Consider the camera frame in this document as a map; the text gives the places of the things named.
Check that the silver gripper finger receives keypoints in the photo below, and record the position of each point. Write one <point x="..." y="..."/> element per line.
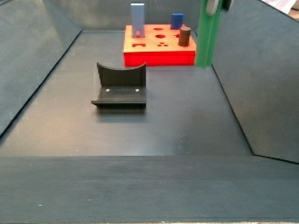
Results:
<point x="211" y="8"/>

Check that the green star peg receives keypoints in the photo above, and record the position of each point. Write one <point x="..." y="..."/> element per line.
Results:
<point x="207" y="34"/>

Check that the red peg board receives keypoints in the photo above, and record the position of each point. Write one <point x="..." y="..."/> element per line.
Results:
<point x="158" y="48"/>

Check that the dark blue peg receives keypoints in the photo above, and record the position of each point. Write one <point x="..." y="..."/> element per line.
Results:
<point x="176" y="21"/>

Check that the light blue arch block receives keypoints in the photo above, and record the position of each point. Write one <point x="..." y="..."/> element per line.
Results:
<point x="138" y="13"/>

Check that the black curved stand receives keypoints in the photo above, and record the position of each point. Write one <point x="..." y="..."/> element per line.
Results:
<point x="122" y="86"/>

